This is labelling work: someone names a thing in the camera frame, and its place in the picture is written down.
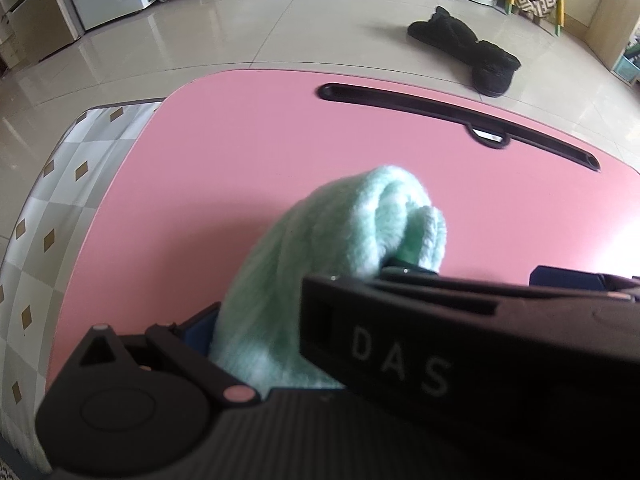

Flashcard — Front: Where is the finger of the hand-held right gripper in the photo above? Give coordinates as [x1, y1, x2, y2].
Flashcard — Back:
[528, 265, 640, 303]
[378, 255, 443, 281]

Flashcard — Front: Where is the patterned stool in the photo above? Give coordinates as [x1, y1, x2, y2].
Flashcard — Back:
[515, 0, 563, 21]

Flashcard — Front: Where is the mint green fluffy towel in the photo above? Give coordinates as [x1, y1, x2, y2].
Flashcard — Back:
[207, 164, 448, 393]

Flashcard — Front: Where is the black fuzzy slipper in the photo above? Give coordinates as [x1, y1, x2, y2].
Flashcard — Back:
[406, 6, 481, 56]
[471, 40, 522, 97]

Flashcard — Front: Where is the diamond patterned tablecloth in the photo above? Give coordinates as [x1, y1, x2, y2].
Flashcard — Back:
[0, 100, 166, 476]

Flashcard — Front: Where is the stainless steel refrigerator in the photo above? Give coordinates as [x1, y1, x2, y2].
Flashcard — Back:
[0, 0, 83, 66]

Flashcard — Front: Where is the blue plastic basket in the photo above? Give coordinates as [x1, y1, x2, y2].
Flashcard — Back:
[612, 55, 640, 83]

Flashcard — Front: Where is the pink lap desk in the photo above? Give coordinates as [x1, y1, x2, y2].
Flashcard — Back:
[45, 69, 640, 396]

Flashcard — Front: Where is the light wooden desk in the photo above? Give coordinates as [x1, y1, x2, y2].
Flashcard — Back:
[565, 0, 640, 81]

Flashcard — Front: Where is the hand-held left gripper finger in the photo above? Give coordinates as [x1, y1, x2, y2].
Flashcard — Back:
[75, 302, 263, 406]

